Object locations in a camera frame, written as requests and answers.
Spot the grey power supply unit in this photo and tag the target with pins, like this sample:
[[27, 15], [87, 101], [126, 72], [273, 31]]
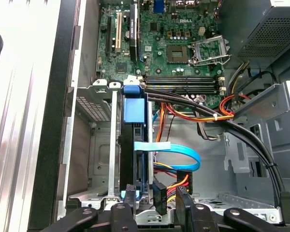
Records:
[[256, 24]]

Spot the green motherboard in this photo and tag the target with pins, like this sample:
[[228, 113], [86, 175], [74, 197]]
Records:
[[159, 31]]

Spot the metal socket cover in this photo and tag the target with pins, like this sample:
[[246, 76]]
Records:
[[206, 40]]

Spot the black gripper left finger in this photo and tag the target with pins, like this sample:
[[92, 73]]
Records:
[[122, 217]]

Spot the metal disk bay cage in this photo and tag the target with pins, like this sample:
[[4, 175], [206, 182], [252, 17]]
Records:
[[113, 145]]

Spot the white expansion slot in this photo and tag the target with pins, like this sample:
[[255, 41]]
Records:
[[118, 31]]

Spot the black expansion slot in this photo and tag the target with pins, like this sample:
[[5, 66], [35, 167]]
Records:
[[108, 36]]

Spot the metal optical drive cage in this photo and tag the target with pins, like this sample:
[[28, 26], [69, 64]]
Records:
[[268, 104]]

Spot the hard disk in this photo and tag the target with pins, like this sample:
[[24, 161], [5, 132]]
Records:
[[133, 111]]

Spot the metal locking lever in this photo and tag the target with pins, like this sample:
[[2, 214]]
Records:
[[212, 60]]

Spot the black graphics card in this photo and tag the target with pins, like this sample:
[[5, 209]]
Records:
[[134, 29]]

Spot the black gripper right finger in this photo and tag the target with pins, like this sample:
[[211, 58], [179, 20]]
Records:
[[184, 212]]

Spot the black open PC case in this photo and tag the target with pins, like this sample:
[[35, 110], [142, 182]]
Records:
[[50, 120]]

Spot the CPU socket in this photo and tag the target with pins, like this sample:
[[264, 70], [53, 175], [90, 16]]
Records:
[[177, 53]]

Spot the black RAM slot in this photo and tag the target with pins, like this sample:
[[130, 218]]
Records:
[[195, 86], [203, 91], [183, 78], [183, 82]]

